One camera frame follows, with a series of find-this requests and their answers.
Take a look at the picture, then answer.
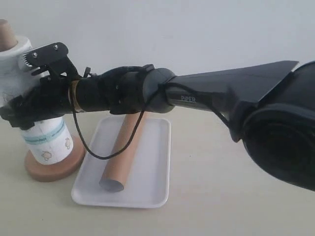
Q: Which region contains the white rectangular tray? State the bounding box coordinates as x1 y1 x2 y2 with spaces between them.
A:
71 118 171 208

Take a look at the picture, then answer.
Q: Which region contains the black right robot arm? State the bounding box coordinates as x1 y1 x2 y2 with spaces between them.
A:
0 60 315 190

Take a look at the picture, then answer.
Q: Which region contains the wooden paper towel holder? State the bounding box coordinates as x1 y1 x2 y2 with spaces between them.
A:
0 19 85 182

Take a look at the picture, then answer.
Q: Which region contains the brown cardboard tube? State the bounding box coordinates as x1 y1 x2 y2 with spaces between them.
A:
99 114 145 193

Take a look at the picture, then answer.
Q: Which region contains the printed paper towel roll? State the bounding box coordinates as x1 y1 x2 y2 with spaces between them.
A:
0 36 74 165

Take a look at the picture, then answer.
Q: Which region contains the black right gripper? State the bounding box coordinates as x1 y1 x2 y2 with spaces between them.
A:
0 58 81 130

